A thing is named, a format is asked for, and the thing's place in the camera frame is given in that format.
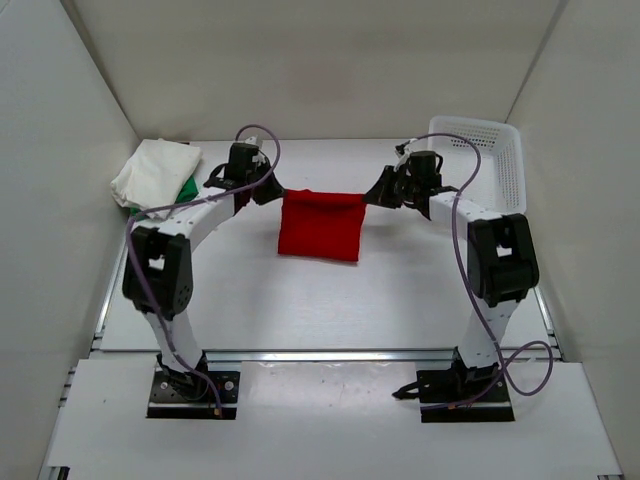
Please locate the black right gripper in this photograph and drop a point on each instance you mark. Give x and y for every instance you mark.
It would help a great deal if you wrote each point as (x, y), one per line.
(382, 195)

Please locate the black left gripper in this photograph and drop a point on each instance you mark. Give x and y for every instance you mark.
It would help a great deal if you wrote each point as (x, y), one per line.
(274, 191)

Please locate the red t shirt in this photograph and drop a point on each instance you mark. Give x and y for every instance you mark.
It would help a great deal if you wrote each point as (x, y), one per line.
(321, 225)

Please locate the green t shirt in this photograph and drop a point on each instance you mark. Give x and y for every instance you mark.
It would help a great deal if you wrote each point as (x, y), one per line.
(188, 192)

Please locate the white t shirt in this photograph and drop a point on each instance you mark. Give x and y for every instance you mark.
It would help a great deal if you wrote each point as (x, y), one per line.
(154, 174)

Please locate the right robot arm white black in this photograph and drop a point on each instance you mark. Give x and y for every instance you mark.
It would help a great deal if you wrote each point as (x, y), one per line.
(494, 251)

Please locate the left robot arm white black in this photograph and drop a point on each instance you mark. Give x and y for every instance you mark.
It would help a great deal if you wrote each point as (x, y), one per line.
(158, 276)

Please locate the white plastic basket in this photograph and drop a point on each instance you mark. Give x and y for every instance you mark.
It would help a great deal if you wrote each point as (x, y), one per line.
(490, 150)

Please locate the aluminium rail front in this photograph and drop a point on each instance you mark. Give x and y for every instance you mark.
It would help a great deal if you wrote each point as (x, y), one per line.
(330, 356)

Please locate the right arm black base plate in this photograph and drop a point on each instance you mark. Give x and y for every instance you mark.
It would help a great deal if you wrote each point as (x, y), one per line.
(443, 399)

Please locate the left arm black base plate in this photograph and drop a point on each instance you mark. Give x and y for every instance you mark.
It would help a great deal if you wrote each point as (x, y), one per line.
(170, 398)

